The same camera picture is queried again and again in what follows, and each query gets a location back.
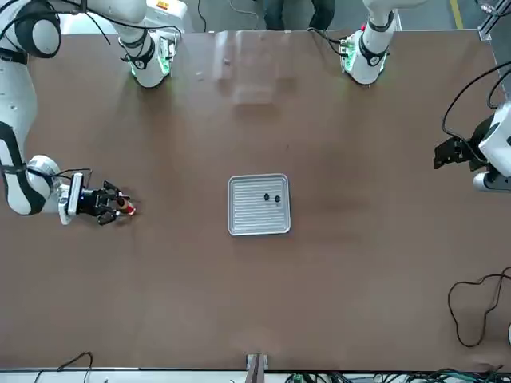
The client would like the white box yellow label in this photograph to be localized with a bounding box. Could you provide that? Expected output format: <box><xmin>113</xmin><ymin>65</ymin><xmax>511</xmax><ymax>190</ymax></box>
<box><xmin>145</xmin><ymin>0</ymin><xmax>188</xmax><ymax>21</ymax></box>

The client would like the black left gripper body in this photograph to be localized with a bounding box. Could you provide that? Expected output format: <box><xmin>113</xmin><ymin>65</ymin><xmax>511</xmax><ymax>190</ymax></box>
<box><xmin>466</xmin><ymin>116</ymin><xmax>498</xmax><ymax>172</ymax></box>

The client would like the ribbed silver metal tray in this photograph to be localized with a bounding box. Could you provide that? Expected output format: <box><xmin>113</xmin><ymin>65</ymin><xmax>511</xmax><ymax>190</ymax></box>
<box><xmin>228</xmin><ymin>172</ymin><xmax>291</xmax><ymax>237</ymax></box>

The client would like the tangled cables bundle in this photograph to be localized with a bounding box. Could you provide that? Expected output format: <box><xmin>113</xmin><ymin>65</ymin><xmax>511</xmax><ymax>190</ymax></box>
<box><xmin>279</xmin><ymin>369</ymin><xmax>511</xmax><ymax>383</ymax></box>

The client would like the thin dark lamp cable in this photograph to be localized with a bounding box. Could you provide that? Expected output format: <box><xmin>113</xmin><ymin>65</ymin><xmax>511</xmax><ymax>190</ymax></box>
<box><xmin>446</xmin><ymin>266</ymin><xmax>511</xmax><ymax>348</ymax></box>

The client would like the thin black cable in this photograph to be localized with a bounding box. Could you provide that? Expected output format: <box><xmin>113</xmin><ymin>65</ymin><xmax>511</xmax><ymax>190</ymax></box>
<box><xmin>57</xmin><ymin>350</ymin><xmax>94</xmax><ymax>383</ymax></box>

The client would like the orange oil bottle black nozzle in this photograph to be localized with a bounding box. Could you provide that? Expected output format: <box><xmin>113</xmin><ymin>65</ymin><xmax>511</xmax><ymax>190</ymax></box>
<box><xmin>117</xmin><ymin>194</ymin><xmax>137</xmax><ymax>217</ymax></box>

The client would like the black base cable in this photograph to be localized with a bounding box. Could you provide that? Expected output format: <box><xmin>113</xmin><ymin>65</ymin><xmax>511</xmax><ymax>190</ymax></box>
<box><xmin>306</xmin><ymin>26</ymin><xmax>349</xmax><ymax>55</ymax></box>

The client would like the aluminium frame post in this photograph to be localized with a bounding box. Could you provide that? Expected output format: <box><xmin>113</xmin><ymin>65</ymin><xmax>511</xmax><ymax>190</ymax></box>
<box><xmin>245</xmin><ymin>352</ymin><xmax>270</xmax><ymax>383</ymax></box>
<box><xmin>477</xmin><ymin>0</ymin><xmax>511</xmax><ymax>41</ymax></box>

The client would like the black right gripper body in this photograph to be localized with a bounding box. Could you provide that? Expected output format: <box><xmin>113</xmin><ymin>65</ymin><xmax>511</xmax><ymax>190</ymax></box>
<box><xmin>77</xmin><ymin>188</ymin><xmax>104</xmax><ymax>217</ymax></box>

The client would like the person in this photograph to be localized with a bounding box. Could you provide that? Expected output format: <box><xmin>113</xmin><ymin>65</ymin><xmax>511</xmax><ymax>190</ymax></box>
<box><xmin>262</xmin><ymin>0</ymin><xmax>337</xmax><ymax>31</ymax></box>

